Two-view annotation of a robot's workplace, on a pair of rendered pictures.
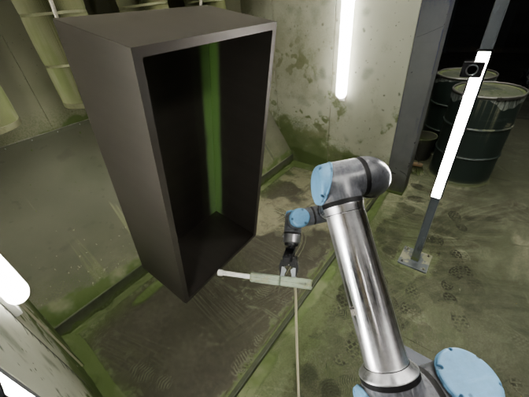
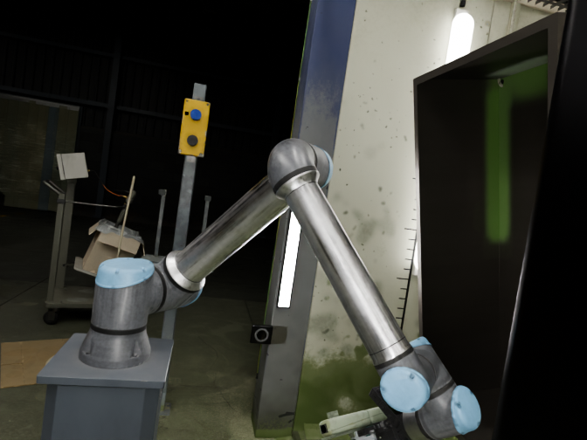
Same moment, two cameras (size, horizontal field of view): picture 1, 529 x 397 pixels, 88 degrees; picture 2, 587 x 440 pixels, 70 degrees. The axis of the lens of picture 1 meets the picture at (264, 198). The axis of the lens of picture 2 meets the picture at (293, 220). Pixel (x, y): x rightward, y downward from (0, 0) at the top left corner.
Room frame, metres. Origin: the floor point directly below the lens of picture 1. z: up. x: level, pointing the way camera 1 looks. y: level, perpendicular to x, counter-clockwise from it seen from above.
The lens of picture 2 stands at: (1.34, -1.13, 1.16)
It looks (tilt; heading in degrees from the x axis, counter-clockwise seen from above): 3 degrees down; 127
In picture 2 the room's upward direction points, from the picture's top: 8 degrees clockwise
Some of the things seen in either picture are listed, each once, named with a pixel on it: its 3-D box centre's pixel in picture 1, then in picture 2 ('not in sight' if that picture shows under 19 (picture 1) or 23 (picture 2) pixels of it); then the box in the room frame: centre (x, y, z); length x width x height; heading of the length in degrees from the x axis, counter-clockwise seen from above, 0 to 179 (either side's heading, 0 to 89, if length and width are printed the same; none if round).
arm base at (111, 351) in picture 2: not in sight; (117, 338); (0.27, -0.46, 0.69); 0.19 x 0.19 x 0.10
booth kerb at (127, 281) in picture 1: (213, 217); not in sight; (2.02, 0.49, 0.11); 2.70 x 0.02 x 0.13; 139
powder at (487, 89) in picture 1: (488, 90); not in sight; (2.52, -2.14, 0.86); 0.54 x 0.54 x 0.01
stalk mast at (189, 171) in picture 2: not in sight; (178, 250); (-0.33, 0.20, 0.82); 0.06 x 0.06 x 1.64; 49
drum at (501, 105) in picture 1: (471, 134); not in sight; (2.52, -2.14, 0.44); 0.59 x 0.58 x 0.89; 154
